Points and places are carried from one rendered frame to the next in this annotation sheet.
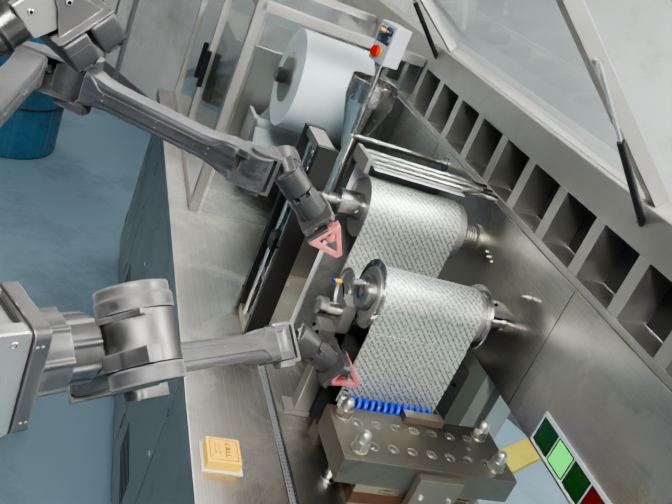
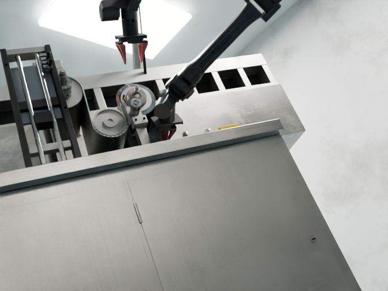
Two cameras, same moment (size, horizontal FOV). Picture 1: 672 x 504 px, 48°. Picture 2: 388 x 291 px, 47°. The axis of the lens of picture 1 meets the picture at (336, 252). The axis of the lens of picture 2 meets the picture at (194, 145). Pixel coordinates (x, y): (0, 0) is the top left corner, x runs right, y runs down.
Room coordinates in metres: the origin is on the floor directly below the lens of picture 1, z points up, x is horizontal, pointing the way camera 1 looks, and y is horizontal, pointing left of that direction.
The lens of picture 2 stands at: (1.35, 1.32, 0.33)
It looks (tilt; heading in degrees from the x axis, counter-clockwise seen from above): 25 degrees up; 269
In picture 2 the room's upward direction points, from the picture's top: 23 degrees counter-clockwise
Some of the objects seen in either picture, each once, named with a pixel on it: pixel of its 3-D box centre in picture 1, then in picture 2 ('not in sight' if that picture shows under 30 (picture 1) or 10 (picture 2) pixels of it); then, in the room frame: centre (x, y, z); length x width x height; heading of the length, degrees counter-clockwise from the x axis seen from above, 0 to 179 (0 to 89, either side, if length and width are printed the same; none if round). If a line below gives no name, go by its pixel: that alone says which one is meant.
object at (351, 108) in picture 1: (331, 189); not in sight; (2.15, 0.09, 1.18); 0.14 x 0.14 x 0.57
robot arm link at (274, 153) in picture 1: (272, 167); (118, 5); (1.37, 0.17, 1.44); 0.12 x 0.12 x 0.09; 22
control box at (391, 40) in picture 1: (387, 43); not in sight; (1.96, 0.09, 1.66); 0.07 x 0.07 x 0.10; 41
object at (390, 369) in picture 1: (401, 376); (158, 146); (1.44, -0.23, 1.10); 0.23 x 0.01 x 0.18; 113
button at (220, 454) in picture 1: (222, 454); (227, 134); (1.21, 0.05, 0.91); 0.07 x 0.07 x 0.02; 23
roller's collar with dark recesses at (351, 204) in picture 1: (348, 203); (62, 87); (1.67, 0.02, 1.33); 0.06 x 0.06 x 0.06; 23
